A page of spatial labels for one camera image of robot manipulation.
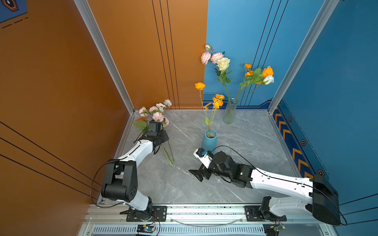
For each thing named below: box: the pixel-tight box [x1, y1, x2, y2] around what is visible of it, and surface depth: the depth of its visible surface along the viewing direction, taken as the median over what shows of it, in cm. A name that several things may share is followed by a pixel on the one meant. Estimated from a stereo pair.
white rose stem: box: [236, 74, 275, 103], surface depth 82 cm
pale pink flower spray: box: [138, 99, 173, 118], surface depth 118 cm
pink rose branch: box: [200, 43, 225, 65], surface depth 87 cm
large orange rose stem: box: [236, 65, 275, 103], surface depth 87 cm
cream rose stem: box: [214, 57, 234, 103], surface depth 83 cm
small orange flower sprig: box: [234, 63, 252, 103], surface depth 93 cm
